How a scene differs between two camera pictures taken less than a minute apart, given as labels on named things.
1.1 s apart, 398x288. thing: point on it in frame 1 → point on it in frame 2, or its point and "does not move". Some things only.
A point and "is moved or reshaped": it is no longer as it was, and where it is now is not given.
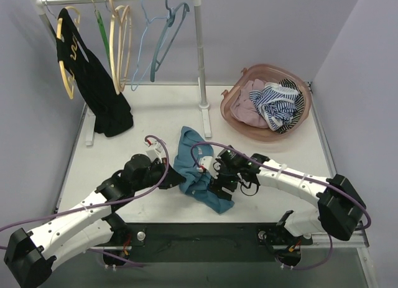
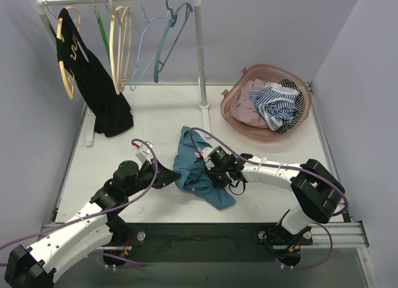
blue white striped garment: [277, 102] does not move
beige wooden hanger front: [111, 45] does not move
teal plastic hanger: [155, 63] is moved or reshaped
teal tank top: [192, 148] does not move
